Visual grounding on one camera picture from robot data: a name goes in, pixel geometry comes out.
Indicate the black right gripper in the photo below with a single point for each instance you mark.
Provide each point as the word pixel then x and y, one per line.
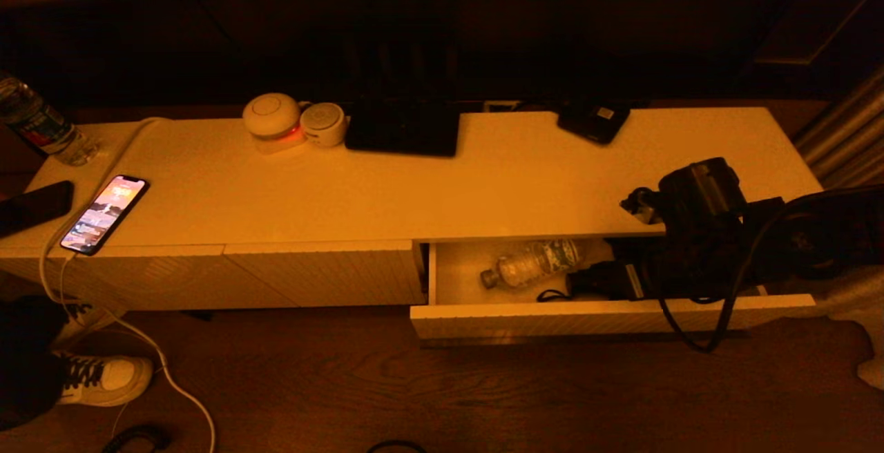
pixel 663 266

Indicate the black umbrella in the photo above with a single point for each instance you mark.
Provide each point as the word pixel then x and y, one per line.
pixel 594 282

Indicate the white cabinet drawer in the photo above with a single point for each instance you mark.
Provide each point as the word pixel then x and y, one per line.
pixel 552 318

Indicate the clear plastic bottle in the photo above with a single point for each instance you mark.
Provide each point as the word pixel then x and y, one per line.
pixel 532 263

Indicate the white low cabinet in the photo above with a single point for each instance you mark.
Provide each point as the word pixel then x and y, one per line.
pixel 345 190

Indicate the small black labelled device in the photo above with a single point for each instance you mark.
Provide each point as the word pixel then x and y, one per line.
pixel 595 123

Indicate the black flat box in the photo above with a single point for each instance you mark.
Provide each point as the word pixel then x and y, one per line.
pixel 400 132

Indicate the small white round speaker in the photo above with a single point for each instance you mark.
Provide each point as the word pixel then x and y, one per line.
pixel 322 123

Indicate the white round red-lit device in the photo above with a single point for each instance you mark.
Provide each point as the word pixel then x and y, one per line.
pixel 270 114

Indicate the green label water bottle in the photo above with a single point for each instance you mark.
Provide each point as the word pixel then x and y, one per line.
pixel 38 125

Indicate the dark trouser leg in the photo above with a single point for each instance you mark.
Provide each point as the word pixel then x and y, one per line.
pixel 27 363

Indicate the white and grey wrist camera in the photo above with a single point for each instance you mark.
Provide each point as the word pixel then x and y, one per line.
pixel 642 208

